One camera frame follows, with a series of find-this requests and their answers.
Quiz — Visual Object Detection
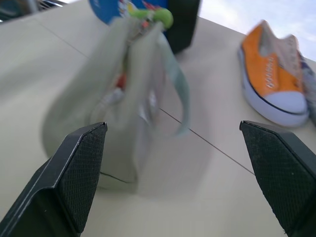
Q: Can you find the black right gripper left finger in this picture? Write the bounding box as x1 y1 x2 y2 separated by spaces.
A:
0 121 108 237

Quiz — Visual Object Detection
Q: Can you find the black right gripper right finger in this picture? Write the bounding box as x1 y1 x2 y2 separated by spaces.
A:
239 120 316 237

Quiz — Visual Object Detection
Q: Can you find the beige canvas tote bag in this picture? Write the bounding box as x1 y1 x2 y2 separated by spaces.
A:
41 15 192 191

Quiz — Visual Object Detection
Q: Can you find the orange canvas sneaker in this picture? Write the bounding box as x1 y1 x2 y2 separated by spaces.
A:
237 20 311 127

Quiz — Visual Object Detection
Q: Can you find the blue round package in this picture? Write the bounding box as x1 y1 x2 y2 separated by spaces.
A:
88 0 170 25

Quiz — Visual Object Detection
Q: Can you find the black box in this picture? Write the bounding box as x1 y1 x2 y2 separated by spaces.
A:
163 0 200 55

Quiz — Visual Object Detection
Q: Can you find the green plush zipper charm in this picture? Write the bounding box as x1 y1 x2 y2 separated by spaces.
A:
130 7 174 31

